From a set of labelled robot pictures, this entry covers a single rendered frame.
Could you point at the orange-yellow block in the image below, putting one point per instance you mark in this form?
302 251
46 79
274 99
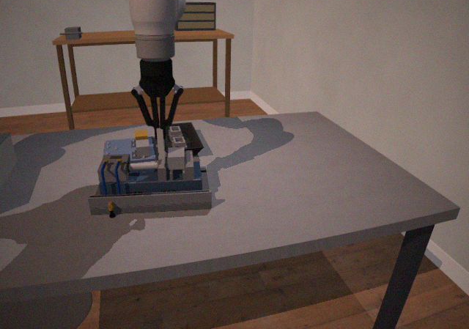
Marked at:
141 134

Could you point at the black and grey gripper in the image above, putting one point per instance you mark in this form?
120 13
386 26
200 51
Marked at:
155 86

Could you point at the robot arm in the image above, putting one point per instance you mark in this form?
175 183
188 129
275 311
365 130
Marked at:
153 22

